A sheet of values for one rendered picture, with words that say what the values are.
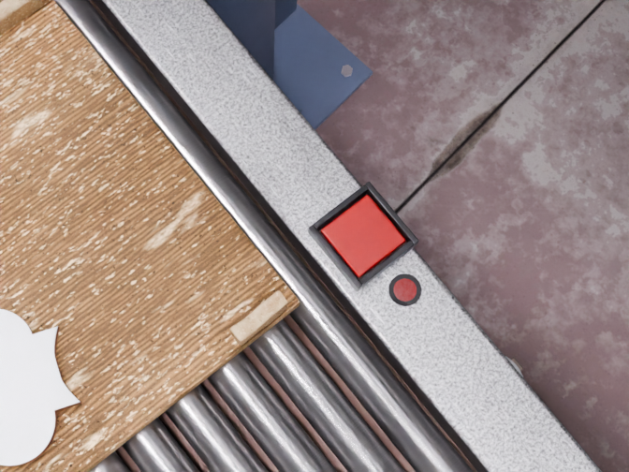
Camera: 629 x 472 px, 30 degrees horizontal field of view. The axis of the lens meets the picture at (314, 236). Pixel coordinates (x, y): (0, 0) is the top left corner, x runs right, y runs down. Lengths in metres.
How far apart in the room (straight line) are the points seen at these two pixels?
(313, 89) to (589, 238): 0.57
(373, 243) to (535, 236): 1.04
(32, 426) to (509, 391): 0.44
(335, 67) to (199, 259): 1.11
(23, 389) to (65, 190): 0.19
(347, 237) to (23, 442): 0.35
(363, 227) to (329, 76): 1.06
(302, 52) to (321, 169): 1.04
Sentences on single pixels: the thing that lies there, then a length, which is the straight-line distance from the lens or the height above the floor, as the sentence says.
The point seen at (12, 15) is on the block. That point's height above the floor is 0.96.
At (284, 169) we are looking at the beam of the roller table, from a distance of 1.16.
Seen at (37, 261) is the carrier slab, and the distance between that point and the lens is 1.13.
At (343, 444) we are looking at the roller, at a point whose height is 0.92.
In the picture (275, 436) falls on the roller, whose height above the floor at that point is 0.92.
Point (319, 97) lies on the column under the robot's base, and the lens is 2.16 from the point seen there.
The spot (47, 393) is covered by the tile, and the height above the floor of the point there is 0.95.
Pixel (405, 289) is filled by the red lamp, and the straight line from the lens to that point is 1.13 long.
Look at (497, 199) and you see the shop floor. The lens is 2.14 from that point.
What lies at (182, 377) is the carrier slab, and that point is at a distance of 1.09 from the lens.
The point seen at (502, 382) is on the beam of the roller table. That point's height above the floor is 0.92.
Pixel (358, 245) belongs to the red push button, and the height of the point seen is 0.93.
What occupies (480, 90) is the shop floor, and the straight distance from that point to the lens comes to 2.21.
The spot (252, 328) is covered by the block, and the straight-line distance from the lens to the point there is 1.07.
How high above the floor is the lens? 2.01
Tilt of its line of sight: 75 degrees down
